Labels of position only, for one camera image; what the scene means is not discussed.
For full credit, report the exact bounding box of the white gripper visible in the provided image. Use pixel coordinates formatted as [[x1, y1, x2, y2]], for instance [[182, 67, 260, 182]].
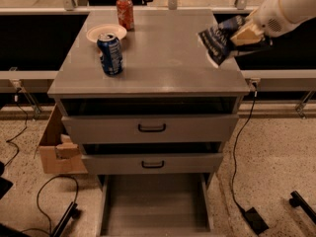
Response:
[[230, 0, 295, 46]]

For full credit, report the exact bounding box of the blue chip bag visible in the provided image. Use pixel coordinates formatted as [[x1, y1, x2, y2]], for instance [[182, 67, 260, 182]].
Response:
[[197, 14, 274, 69]]

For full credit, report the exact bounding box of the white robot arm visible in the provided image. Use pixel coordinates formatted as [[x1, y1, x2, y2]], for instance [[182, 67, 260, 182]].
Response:
[[230, 0, 316, 46]]

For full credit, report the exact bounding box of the grey top drawer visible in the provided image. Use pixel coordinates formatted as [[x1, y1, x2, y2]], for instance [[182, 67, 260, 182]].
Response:
[[62, 115, 238, 144]]

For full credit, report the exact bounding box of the grey drawer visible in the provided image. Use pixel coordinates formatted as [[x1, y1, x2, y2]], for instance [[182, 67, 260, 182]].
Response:
[[82, 153, 223, 175], [96, 174, 225, 237], [62, 115, 238, 144]]

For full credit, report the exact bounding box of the grey drawer cabinet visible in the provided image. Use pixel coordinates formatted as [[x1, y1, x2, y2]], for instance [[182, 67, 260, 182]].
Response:
[[46, 9, 251, 190]]

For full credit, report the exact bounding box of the grey middle drawer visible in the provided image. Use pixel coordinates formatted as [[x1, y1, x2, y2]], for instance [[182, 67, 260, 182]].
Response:
[[82, 153, 223, 175]]

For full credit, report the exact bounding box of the grey bottom drawer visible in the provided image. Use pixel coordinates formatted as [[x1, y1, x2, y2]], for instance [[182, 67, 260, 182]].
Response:
[[96, 174, 225, 237]]

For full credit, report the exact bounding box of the orange soda can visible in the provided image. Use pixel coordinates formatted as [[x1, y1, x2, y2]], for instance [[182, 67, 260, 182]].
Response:
[[117, 0, 134, 31]]

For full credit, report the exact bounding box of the blue soda can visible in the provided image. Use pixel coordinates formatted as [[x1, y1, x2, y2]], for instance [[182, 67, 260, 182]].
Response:
[[97, 33, 122, 76]]

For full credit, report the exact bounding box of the black stand leg right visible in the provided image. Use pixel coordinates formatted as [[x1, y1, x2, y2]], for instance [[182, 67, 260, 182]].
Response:
[[289, 191, 316, 224]]

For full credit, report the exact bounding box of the black stand leg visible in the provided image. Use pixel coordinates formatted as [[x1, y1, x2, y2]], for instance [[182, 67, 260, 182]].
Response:
[[50, 201, 80, 237], [289, 191, 316, 224]]

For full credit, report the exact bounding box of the black power adapter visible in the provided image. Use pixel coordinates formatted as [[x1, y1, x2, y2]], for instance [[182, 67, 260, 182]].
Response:
[[243, 207, 269, 235]]

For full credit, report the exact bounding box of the brown cardboard box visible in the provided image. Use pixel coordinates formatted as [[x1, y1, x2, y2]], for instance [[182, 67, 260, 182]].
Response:
[[39, 106, 87, 174]]

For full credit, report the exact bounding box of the black stand leg left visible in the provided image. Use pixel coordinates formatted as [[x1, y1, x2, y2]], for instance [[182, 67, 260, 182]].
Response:
[[50, 201, 80, 237]]

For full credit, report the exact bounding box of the black power cable right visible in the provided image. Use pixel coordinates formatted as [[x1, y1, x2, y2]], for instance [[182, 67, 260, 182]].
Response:
[[229, 81, 258, 212]]

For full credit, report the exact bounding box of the metal railing frame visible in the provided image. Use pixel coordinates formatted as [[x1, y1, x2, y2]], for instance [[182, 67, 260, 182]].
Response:
[[0, 0, 315, 118]]

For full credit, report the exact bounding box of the black cable left floor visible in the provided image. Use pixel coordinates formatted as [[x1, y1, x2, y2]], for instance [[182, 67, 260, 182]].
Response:
[[20, 175, 80, 236]]

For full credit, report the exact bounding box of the black cable left wall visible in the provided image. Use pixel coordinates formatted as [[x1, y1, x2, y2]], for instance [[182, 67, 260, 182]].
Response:
[[3, 88, 30, 168]]

